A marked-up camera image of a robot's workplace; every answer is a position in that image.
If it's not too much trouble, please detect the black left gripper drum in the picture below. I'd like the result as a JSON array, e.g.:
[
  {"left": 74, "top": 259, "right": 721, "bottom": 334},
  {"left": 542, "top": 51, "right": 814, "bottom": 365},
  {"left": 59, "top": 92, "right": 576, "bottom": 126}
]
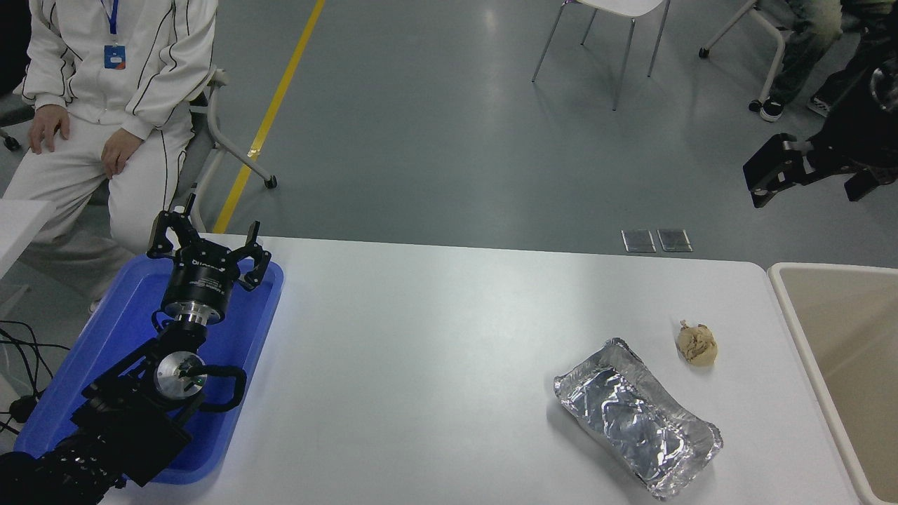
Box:
[{"left": 163, "top": 245, "right": 244, "bottom": 314}]

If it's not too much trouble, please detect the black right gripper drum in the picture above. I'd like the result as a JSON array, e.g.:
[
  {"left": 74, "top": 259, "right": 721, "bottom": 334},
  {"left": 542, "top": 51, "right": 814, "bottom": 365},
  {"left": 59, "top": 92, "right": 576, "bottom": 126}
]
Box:
[{"left": 807, "top": 77, "right": 898, "bottom": 173}]

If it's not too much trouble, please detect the foil tray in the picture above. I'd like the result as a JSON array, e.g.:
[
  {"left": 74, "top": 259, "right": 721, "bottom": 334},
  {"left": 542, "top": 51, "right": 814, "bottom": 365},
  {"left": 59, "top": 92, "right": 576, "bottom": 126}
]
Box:
[{"left": 553, "top": 337, "right": 723, "bottom": 500}]

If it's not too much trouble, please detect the seated person's left hand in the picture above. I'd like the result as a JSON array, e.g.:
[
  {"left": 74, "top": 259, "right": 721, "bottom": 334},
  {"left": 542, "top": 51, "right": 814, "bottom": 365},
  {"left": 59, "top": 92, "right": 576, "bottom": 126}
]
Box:
[{"left": 102, "top": 128, "right": 145, "bottom": 179}]

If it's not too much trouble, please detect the seated person's right hand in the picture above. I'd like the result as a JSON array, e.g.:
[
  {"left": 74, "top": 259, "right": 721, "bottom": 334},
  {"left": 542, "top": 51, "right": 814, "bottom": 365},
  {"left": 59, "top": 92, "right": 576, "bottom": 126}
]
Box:
[{"left": 28, "top": 105, "right": 71, "bottom": 155}]

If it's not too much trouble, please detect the blue plastic tray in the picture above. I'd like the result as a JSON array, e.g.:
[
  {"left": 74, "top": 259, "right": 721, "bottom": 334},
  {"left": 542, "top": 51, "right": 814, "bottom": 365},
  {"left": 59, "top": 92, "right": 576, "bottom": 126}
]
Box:
[{"left": 14, "top": 254, "right": 285, "bottom": 486}]

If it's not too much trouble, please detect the white wheeled office chair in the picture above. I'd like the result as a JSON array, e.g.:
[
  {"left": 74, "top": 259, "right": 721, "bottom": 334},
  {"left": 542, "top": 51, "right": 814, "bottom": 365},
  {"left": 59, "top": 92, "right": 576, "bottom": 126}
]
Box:
[{"left": 0, "top": 67, "right": 278, "bottom": 236}]

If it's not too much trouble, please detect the person with black shoes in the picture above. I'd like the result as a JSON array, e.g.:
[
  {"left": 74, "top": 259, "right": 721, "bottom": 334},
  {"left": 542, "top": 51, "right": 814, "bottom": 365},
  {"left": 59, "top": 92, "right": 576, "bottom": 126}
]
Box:
[{"left": 760, "top": 0, "right": 898, "bottom": 122}]

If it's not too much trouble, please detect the large pale bin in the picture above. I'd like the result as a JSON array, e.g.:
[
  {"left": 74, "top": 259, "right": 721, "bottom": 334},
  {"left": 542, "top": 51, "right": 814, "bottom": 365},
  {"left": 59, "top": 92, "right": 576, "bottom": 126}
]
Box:
[{"left": 767, "top": 262, "right": 898, "bottom": 505}]

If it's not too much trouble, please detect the white side desk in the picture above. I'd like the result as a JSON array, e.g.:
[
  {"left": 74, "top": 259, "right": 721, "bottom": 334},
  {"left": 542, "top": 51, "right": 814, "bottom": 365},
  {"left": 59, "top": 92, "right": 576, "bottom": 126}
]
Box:
[{"left": 0, "top": 199, "right": 57, "bottom": 281}]

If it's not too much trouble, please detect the seated person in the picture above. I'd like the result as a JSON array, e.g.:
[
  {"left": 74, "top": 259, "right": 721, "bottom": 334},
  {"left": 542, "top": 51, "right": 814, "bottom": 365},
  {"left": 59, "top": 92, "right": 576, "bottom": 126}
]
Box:
[{"left": 0, "top": 0, "right": 220, "bottom": 316}]

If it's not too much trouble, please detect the crumpled tan paper ball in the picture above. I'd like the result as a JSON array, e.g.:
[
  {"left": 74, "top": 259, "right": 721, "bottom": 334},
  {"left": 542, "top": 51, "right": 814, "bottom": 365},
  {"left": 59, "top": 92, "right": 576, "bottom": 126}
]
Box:
[{"left": 676, "top": 320, "right": 718, "bottom": 367}]

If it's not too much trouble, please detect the white chair with metal legs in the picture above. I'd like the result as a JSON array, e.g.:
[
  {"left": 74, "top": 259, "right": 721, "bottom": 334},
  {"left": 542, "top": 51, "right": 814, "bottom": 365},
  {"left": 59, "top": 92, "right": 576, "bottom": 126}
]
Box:
[{"left": 531, "top": 0, "right": 671, "bottom": 112}]

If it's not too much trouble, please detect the white wheeled chair frame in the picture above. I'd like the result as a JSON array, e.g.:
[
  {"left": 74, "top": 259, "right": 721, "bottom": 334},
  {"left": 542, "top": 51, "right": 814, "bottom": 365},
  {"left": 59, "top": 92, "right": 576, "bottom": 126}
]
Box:
[{"left": 698, "top": 0, "right": 793, "bottom": 113}]

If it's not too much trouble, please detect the black floor cable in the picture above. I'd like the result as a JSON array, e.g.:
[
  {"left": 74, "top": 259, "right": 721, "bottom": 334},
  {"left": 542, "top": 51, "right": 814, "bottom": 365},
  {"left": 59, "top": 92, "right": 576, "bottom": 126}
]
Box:
[{"left": 0, "top": 319, "right": 71, "bottom": 436}]

